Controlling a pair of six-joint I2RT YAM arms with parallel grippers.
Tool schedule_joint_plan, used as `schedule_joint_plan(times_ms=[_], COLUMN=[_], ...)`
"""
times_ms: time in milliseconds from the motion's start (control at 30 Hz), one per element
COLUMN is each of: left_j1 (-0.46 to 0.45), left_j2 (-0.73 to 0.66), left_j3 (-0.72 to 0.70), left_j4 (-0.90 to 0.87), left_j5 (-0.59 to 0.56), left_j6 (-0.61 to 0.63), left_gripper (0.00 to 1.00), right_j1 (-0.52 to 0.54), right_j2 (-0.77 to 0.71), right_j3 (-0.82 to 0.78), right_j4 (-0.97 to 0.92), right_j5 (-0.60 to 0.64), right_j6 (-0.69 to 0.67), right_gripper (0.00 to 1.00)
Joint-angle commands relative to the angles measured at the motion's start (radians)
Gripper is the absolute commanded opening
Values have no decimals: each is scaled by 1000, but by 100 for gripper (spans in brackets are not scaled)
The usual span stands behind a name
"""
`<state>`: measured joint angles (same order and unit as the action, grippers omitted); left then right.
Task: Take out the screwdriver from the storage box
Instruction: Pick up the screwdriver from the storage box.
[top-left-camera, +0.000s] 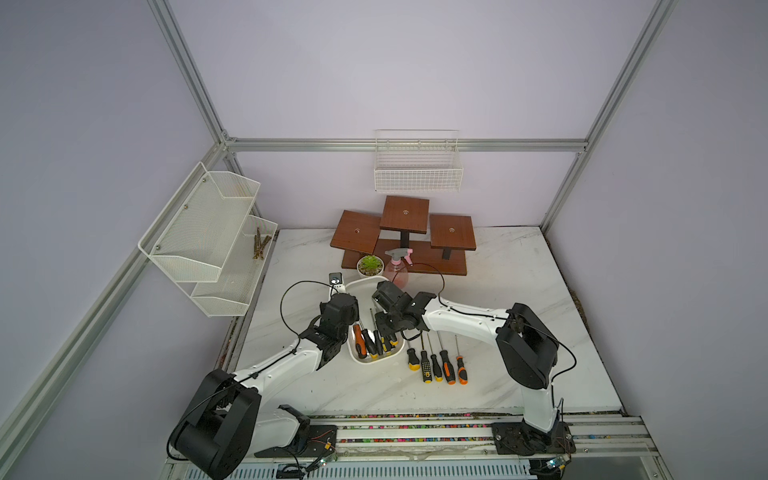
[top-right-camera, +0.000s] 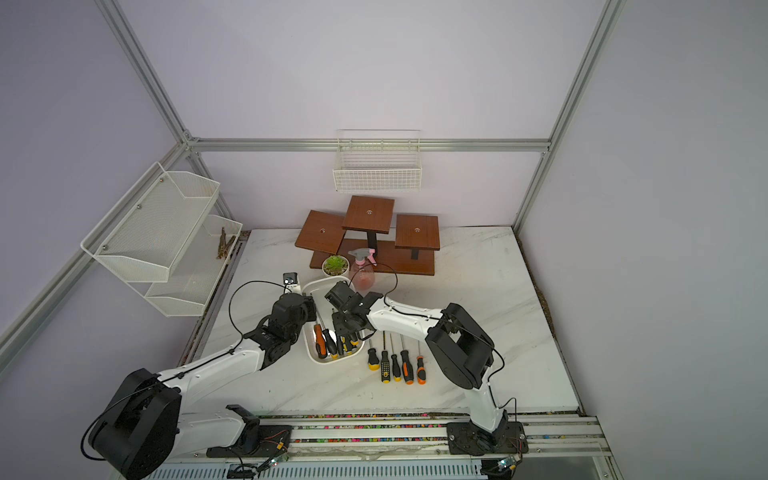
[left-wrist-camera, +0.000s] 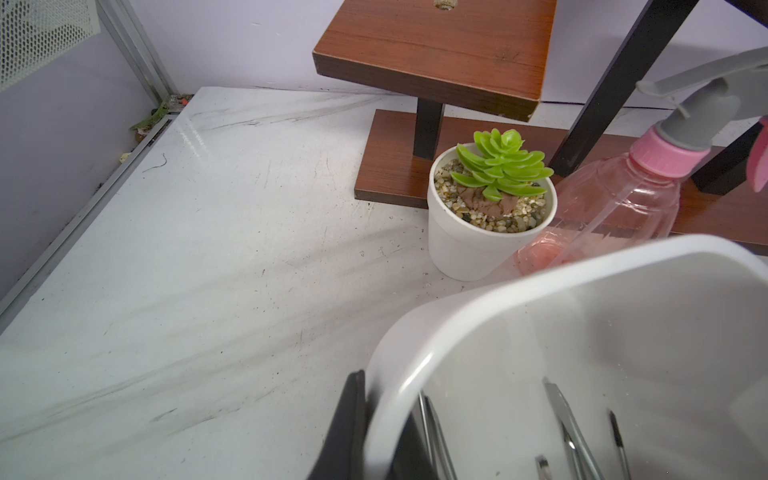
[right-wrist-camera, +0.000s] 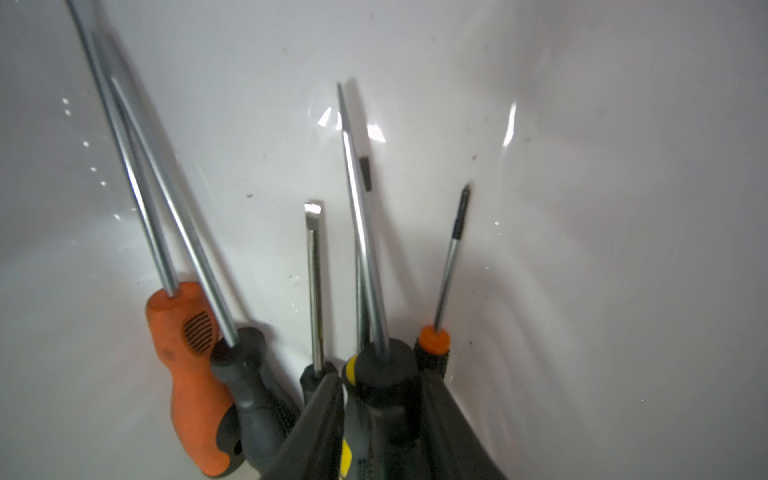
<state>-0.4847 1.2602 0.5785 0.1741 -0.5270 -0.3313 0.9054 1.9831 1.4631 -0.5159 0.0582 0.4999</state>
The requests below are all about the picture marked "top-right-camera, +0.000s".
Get brown wooden tiered stand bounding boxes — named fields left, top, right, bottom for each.
left=295, top=195, right=441, bottom=276

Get potted green succulent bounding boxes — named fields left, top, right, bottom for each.
left=321, top=255, right=350, bottom=277

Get long yellow-dotted flathead screwdriver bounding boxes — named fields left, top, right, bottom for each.
left=380, top=331, right=391, bottom=384

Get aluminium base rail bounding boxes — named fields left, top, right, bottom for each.
left=149, top=413, right=622, bottom=479

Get white mesh shelf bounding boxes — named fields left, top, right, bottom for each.
left=141, top=215, right=242, bottom=317
left=80, top=163, right=220, bottom=283

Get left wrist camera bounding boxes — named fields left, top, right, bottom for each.
left=282, top=272, right=302, bottom=294

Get black yellow-end screwdriver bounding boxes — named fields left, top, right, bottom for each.
left=322, top=328, right=340, bottom=360

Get black orange hex-collar screwdriver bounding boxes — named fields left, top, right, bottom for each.
left=400, top=335, right=414, bottom=385

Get pink spray bottle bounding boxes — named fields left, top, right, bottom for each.
left=348, top=247, right=377, bottom=292

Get brown twigs in shelf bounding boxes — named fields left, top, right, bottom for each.
left=217, top=227, right=237, bottom=259

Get black orange-band screwdriver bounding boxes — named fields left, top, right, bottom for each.
left=416, top=343, right=426, bottom=385

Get stubby black yellow screwdriver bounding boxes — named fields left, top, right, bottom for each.
left=367, top=341, right=381, bottom=371

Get white mesh lower shelf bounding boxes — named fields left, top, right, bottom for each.
left=141, top=215, right=242, bottom=317

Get white mesh upper shelf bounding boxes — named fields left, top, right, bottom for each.
left=80, top=163, right=220, bottom=283

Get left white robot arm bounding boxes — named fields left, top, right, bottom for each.
left=80, top=293, right=316, bottom=479

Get white plastic storage box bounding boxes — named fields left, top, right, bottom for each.
left=302, top=276, right=366, bottom=365

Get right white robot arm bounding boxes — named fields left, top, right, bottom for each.
left=324, top=281, right=529, bottom=456

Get white wire wall basket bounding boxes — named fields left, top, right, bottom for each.
left=332, top=129, right=423, bottom=194

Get aluminium frame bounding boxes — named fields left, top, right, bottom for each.
left=1, top=1, right=625, bottom=377

